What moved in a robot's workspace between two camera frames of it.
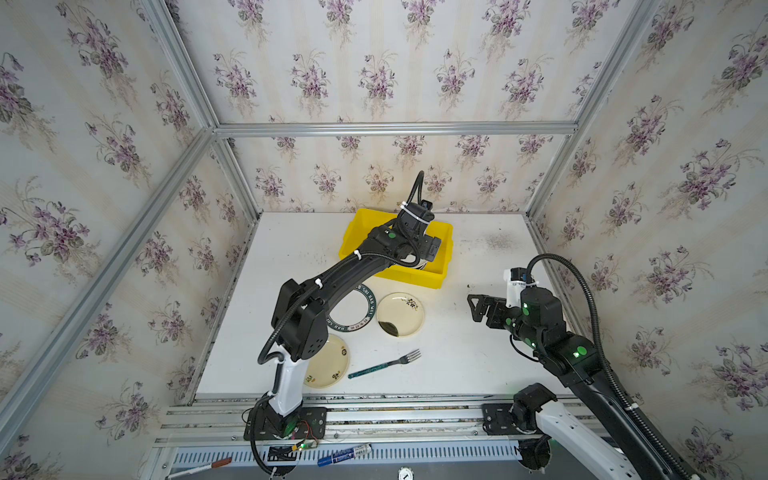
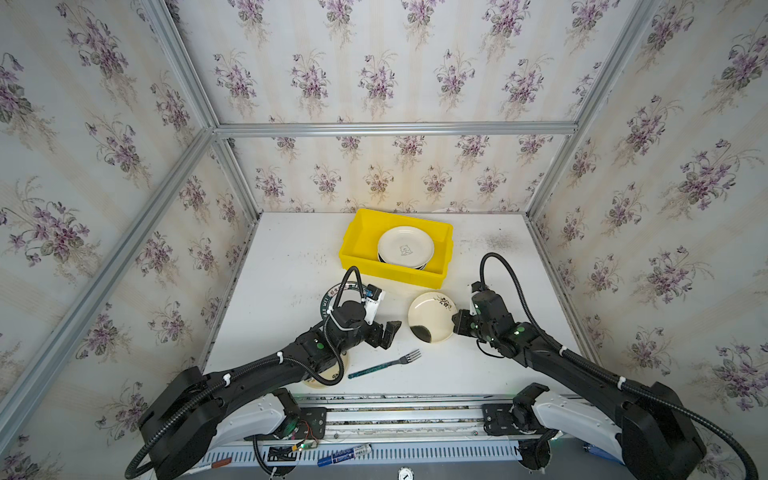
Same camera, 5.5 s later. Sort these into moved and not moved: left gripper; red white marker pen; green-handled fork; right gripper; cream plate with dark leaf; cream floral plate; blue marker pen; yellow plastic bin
Moved: cream plate with dark leaf; left gripper; right gripper
Not moved: blue marker pen; yellow plastic bin; green-handled fork; cream floral plate; red white marker pen
